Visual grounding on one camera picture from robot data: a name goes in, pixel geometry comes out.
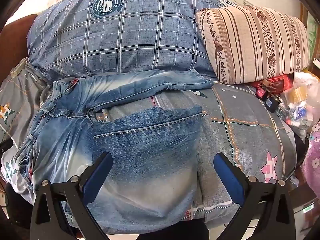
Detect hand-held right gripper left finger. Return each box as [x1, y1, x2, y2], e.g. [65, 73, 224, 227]
[29, 151, 113, 240]

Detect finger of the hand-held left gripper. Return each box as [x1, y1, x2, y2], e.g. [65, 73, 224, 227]
[0, 138, 13, 154]

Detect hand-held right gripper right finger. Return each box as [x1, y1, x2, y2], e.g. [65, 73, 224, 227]
[213, 152, 297, 240]

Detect blue denim pants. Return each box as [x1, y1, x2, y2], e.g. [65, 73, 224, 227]
[14, 69, 215, 233]

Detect grey patterned bed sheet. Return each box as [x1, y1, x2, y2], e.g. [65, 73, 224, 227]
[0, 57, 298, 230]

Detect white box green mark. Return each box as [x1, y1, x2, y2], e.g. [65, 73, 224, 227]
[290, 200, 317, 233]

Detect small blue black device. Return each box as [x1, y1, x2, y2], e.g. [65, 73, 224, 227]
[264, 96, 280, 113]

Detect pink floral cloth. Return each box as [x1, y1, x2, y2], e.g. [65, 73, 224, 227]
[301, 122, 320, 193]

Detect small red black device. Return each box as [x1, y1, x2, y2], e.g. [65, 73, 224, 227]
[255, 84, 269, 102]

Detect red plastic bag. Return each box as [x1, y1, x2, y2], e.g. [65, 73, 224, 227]
[249, 74, 293, 93]

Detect brown headboard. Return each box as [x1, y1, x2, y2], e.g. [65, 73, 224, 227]
[0, 14, 38, 58]

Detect striped floral pillow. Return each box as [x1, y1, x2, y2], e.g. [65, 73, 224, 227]
[196, 5, 310, 84]

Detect wooden window frame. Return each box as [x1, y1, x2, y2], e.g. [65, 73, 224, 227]
[300, 4, 320, 63]

